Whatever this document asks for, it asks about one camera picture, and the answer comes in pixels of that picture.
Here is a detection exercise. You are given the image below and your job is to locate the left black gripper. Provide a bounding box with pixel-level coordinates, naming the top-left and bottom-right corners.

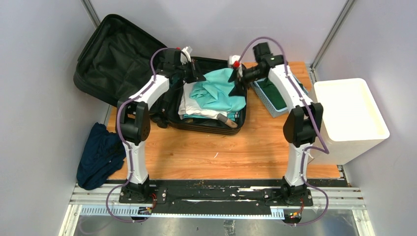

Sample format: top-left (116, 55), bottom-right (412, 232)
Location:
top-left (175, 59), bottom-right (206, 84)

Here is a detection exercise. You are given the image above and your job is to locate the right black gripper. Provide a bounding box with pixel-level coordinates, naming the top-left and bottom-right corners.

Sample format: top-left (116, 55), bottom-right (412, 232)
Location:
top-left (228, 65), bottom-right (266, 97)

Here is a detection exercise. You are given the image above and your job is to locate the light teal garment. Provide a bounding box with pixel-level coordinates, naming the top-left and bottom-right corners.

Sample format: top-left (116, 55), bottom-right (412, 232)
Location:
top-left (186, 68), bottom-right (246, 112)

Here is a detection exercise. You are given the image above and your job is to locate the white garment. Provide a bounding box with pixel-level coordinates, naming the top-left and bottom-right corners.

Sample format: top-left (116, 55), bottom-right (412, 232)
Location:
top-left (178, 83), bottom-right (221, 119)

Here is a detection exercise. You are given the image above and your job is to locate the dark green garment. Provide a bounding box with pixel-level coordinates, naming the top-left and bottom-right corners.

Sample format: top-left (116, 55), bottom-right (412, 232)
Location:
top-left (257, 79), bottom-right (287, 110)

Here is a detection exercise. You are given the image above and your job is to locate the light blue plastic basket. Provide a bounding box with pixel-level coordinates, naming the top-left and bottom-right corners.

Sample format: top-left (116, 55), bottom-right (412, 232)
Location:
top-left (245, 69), bottom-right (288, 118)

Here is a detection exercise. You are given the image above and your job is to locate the black ribbed hard-shell suitcase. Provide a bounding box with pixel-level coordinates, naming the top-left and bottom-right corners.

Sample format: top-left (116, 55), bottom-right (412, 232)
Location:
top-left (74, 14), bottom-right (246, 135)

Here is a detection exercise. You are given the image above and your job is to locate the white three-drawer storage unit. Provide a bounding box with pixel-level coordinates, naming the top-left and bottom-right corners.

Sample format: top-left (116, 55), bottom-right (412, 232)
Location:
top-left (308, 78), bottom-right (390, 165)

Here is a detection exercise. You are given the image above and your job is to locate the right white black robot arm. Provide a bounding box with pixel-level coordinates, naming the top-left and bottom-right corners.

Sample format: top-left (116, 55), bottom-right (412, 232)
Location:
top-left (228, 42), bottom-right (324, 206)

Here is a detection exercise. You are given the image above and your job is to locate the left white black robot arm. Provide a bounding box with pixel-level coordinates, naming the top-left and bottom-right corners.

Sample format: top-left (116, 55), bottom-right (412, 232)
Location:
top-left (116, 46), bottom-right (205, 203)

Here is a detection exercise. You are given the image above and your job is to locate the teal garment with logo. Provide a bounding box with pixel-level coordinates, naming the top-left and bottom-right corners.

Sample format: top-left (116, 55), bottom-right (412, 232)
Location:
top-left (180, 112), bottom-right (239, 121)

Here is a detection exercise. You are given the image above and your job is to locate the dark blue cloth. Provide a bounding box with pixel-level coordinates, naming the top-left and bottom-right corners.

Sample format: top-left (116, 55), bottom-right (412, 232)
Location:
top-left (76, 122), bottom-right (126, 190)

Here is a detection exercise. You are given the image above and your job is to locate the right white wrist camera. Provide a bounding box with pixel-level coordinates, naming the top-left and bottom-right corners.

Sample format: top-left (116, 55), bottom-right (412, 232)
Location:
top-left (228, 55), bottom-right (243, 76)

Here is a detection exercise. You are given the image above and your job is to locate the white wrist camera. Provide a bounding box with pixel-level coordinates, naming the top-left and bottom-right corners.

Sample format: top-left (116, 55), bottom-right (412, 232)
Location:
top-left (180, 46), bottom-right (192, 64)
top-left (228, 55), bottom-right (243, 76)

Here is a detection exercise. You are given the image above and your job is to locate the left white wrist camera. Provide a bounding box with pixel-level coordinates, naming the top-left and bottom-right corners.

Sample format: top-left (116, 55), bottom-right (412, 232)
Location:
top-left (180, 46), bottom-right (192, 64)

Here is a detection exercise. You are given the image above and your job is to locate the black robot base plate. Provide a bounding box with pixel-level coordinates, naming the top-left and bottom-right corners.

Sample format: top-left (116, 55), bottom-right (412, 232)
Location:
top-left (119, 179), bottom-right (313, 216)

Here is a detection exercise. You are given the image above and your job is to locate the left aluminium frame post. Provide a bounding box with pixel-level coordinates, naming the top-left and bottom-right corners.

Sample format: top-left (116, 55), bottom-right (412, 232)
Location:
top-left (81, 0), bottom-right (101, 28)

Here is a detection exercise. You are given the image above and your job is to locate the aluminium frame post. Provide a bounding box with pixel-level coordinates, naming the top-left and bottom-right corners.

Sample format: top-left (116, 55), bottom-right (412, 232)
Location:
top-left (310, 0), bottom-right (356, 71)
top-left (81, 0), bottom-right (101, 28)

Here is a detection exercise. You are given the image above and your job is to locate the right aluminium frame post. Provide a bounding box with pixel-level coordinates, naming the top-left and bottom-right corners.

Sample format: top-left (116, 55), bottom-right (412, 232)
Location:
top-left (310, 0), bottom-right (356, 71)

